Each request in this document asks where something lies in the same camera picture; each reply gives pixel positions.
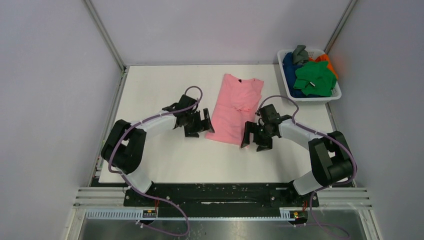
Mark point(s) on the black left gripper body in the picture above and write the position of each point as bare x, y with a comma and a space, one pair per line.
196, 123

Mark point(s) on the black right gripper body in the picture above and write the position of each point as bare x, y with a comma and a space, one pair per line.
257, 132

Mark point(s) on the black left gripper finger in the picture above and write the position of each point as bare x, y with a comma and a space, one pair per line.
191, 132
206, 123

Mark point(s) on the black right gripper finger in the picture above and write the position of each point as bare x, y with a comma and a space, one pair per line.
265, 147
249, 128

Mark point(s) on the pink t shirt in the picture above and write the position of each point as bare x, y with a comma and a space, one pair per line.
237, 101

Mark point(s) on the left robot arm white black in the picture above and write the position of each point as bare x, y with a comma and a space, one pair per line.
124, 146

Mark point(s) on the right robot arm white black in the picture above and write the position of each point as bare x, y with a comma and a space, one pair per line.
329, 155

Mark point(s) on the blue t shirt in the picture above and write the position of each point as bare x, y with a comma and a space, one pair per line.
290, 74

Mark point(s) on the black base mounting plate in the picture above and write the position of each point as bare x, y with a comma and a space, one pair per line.
229, 197

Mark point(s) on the green t shirt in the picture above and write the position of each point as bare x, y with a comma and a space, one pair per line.
315, 78

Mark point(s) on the grey t shirt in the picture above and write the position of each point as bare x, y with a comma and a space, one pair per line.
299, 55

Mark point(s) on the white plastic laundry basket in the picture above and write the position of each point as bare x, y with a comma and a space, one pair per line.
336, 92

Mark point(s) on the orange t shirt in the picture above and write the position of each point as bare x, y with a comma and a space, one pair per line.
325, 58

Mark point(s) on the white slotted cable duct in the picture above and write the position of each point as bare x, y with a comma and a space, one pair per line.
149, 214

